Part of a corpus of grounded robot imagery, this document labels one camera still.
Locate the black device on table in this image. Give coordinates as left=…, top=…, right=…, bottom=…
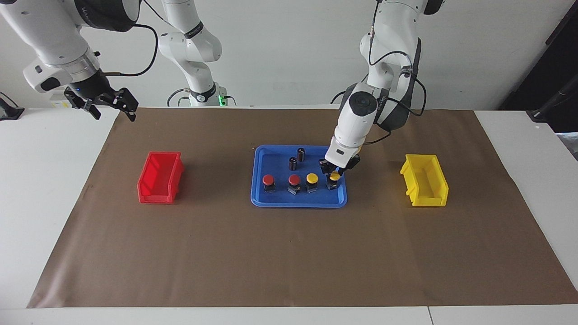
left=0, top=92, right=25, bottom=121

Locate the yellow plastic bin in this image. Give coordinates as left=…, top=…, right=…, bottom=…
left=400, top=154, right=449, bottom=207

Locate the brown paper table mat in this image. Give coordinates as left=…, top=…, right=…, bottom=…
left=27, top=107, right=578, bottom=309

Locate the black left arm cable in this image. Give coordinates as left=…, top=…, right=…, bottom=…
left=367, top=25, right=428, bottom=146

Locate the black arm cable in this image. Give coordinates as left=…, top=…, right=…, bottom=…
left=100, top=23, right=159, bottom=77
left=367, top=25, right=428, bottom=146

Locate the blue plastic tray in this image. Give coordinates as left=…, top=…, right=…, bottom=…
left=251, top=144, right=348, bottom=209

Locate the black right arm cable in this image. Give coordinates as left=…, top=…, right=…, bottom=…
left=100, top=23, right=159, bottom=77

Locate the black stand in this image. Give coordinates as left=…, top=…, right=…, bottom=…
left=526, top=77, right=578, bottom=134

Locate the red plastic bin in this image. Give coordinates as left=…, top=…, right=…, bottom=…
left=137, top=151, right=185, bottom=204

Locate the white wall power strip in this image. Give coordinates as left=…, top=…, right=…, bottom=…
left=49, top=90, right=75, bottom=109

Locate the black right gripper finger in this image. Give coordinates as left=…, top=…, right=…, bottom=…
left=106, top=88, right=140, bottom=123
left=71, top=101, right=103, bottom=121

